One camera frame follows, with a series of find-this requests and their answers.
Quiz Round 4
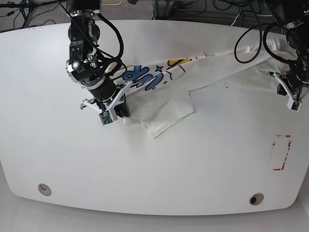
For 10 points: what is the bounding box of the left table cable grommet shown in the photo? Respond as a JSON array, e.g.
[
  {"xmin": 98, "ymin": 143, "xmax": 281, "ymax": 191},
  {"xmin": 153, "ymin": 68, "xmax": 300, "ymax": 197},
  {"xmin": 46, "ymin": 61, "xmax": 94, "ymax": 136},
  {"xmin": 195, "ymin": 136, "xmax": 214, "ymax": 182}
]
[{"xmin": 38, "ymin": 184, "xmax": 52, "ymax": 196}]

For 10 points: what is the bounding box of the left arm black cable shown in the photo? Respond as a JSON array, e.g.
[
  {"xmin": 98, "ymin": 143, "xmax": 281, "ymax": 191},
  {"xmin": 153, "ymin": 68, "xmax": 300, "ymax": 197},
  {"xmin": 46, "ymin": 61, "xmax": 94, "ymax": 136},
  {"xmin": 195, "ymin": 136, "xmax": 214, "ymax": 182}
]
[{"xmin": 234, "ymin": 0, "xmax": 300, "ymax": 65}]

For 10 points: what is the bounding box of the black tripod stand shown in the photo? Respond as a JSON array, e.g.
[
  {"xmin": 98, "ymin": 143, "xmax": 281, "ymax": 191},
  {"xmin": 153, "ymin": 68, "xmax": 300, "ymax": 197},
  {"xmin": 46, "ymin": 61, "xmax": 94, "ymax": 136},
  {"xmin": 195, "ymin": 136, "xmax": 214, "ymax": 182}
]
[{"xmin": 0, "ymin": 0, "xmax": 66, "ymax": 33}]

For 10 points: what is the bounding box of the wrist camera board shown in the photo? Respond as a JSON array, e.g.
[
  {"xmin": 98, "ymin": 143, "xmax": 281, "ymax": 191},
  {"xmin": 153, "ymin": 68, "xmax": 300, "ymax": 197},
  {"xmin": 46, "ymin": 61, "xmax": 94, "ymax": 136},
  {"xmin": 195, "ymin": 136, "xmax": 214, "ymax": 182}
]
[
  {"xmin": 287, "ymin": 98, "xmax": 302, "ymax": 112},
  {"xmin": 98, "ymin": 109, "xmax": 118, "ymax": 126}
]

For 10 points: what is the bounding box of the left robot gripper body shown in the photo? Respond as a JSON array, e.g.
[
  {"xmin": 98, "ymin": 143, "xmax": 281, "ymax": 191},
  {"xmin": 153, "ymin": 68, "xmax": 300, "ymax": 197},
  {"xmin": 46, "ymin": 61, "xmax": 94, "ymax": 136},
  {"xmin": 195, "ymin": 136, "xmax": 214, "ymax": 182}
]
[{"xmin": 267, "ymin": 71, "xmax": 309, "ymax": 101}]

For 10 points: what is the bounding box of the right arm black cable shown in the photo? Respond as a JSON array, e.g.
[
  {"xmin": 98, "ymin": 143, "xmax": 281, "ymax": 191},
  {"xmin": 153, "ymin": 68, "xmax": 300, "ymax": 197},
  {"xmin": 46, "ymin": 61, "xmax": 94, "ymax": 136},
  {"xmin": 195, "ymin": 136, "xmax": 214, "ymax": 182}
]
[{"xmin": 96, "ymin": 14, "xmax": 127, "ymax": 80}]

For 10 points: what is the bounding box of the yellow cable on floor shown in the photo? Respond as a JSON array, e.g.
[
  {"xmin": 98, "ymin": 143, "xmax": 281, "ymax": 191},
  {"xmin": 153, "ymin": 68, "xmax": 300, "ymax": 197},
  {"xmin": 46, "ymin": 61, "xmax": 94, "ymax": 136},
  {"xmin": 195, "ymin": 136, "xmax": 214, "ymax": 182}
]
[{"xmin": 98, "ymin": 0, "xmax": 124, "ymax": 7}]

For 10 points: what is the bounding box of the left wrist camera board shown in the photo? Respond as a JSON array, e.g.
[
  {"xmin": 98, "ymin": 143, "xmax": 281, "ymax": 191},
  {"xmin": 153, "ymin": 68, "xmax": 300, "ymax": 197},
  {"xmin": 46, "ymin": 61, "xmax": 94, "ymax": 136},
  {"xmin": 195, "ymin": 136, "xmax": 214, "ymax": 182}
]
[{"xmin": 287, "ymin": 98, "xmax": 302, "ymax": 112}]

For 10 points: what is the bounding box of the right table cable grommet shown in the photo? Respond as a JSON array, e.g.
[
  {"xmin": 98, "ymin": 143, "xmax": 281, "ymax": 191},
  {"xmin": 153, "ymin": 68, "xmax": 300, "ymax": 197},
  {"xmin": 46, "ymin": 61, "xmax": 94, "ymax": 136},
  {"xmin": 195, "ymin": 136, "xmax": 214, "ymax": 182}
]
[{"xmin": 249, "ymin": 193, "xmax": 264, "ymax": 206}]

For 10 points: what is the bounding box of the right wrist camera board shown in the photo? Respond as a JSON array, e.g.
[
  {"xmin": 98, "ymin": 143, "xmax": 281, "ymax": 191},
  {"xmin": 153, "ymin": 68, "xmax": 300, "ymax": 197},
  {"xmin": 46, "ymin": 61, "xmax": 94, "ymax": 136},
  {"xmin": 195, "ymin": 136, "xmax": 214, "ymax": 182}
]
[{"xmin": 98, "ymin": 109, "xmax": 118, "ymax": 126}]

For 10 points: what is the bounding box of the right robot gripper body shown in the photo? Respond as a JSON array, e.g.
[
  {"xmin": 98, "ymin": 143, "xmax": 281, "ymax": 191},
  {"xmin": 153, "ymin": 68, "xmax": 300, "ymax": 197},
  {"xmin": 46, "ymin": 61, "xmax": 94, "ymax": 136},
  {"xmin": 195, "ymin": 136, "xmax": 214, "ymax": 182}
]
[{"xmin": 80, "ymin": 79, "xmax": 134, "ymax": 113}]

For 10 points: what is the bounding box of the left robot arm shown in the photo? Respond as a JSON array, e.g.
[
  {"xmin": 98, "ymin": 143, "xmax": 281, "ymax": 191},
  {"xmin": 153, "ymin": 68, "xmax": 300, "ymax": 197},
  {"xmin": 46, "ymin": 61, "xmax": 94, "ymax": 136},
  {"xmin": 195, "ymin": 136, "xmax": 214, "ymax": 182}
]
[{"xmin": 262, "ymin": 0, "xmax": 309, "ymax": 99}]

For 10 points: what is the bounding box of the red tape rectangle marking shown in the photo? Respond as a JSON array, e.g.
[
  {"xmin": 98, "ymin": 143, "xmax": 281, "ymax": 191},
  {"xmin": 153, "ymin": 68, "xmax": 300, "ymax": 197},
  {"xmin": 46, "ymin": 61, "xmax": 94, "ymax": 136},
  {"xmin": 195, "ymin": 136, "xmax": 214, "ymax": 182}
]
[{"xmin": 270, "ymin": 134, "xmax": 292, "ymax": 171}]

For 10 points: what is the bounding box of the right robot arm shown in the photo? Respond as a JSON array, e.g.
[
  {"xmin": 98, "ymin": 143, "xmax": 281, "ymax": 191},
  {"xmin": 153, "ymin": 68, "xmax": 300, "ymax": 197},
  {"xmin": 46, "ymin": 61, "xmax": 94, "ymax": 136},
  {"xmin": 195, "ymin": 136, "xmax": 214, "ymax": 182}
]
[{"xmin": 65, "ymin": 0, "xmax": 130, "ymax": 118}]

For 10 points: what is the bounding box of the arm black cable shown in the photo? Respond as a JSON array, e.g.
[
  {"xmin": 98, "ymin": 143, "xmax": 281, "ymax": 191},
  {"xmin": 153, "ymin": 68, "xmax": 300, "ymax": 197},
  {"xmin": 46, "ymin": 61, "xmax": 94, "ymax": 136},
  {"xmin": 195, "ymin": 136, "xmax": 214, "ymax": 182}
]
[
  {"xmin": 96, "ymin": 14, "xmax": 127, "ymax": 80},
  {"xmin": 234, "ymin": 0, "xmax": 300, "ymax": 65}
]

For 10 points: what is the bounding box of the table cable grommet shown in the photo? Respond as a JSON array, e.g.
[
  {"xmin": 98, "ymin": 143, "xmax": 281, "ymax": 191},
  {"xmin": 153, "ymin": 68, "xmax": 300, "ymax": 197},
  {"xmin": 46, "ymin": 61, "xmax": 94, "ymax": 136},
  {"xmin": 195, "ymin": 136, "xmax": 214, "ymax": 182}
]
[
  {"xmin": 38, "ymin": 184, "xmax": 52, "ymax": 196},
  {"xmin": 249, "ymin": 193, "xmax": 264, "ymax": 206}
]

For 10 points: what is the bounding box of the white printed T-shirt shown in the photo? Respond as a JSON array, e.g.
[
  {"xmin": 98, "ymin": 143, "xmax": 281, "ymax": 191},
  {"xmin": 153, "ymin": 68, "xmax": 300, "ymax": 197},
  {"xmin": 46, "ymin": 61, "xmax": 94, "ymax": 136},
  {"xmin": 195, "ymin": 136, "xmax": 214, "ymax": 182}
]
[{"xmin": 114, "ymin": 39, "xmax": 295, "ymax": 138}]

